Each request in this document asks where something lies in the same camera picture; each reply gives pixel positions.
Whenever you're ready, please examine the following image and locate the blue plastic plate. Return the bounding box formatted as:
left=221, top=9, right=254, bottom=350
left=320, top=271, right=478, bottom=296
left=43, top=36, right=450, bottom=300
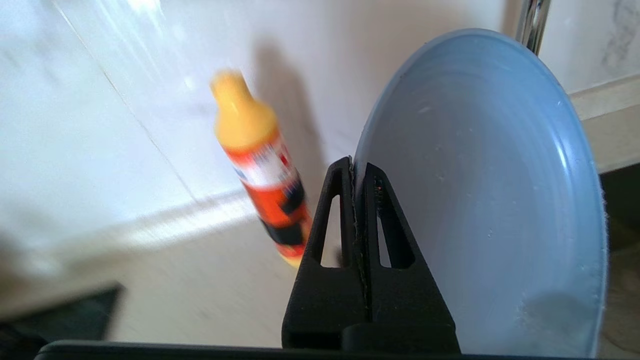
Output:
left=352, top=28, right=608, bottom=358

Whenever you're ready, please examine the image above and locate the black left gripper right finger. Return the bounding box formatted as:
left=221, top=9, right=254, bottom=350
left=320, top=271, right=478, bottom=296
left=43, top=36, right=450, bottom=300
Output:
left=357, top=162, right=460, bottom=351

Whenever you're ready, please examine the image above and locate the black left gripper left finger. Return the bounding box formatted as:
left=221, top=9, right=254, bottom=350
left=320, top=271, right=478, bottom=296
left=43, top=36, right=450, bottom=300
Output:
left=281, top=156, right=371, bottom=349

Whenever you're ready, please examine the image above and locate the chrome faucet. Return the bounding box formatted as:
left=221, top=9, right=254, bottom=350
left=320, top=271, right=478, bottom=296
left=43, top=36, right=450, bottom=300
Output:
left=515, top=0, right=552, bottom=56

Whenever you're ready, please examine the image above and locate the yellow orange dish soap bottle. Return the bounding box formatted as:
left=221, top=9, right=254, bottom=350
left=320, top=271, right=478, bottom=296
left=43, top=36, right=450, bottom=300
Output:
left=210, top=69, right=313, bottom=268

